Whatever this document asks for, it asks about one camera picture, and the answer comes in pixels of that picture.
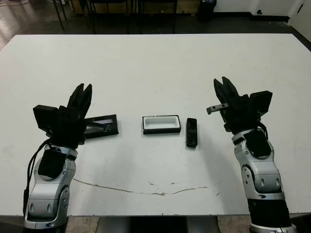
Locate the white door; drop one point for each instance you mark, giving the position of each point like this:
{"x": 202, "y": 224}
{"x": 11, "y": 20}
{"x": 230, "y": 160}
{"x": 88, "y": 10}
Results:
{"x": 295, "y": 12}

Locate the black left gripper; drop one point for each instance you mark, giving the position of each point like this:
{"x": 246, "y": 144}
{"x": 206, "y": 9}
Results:
{"x": 69, "y": 128}

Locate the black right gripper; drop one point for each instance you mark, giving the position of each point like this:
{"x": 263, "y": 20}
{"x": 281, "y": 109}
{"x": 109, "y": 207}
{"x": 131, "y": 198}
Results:
{"x": 243, "y": 114}

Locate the grey black robot body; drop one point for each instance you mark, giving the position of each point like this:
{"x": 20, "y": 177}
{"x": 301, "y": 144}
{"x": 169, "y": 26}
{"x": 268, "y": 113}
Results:
{"x": 158, "y": 225}

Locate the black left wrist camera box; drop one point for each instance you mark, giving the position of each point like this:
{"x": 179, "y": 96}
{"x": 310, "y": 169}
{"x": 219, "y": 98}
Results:
{"x": 43, "y": 117}

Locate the glossy black box lid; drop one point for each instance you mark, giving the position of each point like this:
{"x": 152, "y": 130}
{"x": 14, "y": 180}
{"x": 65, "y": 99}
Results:
{"x": 104, "y": 126}

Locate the black box base white insert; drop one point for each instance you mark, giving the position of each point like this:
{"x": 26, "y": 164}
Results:
{"x": 161, "y": 122}

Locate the black handheld camera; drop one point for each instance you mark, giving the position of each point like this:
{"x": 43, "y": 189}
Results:
{"x": 192, "y": 132}

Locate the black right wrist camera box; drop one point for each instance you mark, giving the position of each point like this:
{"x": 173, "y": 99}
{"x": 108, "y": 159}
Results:
{"x": 261, "y": 102}

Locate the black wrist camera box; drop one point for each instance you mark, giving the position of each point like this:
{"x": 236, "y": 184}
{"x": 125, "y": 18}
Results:
{"x": 261, "y": 102}
{"x": 43, "y": 117}

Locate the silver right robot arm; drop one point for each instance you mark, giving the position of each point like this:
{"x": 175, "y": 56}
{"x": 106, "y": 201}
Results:
{"x": 264, "y": 179}

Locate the grey chair black legs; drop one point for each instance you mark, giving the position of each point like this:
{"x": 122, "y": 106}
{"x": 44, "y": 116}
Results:
{"x": 61, "y": 21}

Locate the black solid-back office chair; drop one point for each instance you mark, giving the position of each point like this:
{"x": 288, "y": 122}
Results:
{"x": 174, "y": 24}

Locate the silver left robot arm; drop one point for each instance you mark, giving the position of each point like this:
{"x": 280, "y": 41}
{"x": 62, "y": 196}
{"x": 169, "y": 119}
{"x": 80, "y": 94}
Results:
{"x": 41, "y": 194}

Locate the black mesh office chair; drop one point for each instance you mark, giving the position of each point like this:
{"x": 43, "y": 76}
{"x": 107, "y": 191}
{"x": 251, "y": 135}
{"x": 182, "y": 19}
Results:
{"x": 94, "y": 24}

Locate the black waste bin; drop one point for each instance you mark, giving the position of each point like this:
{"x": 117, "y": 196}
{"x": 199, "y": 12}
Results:
{"x": 206, "y": 12}

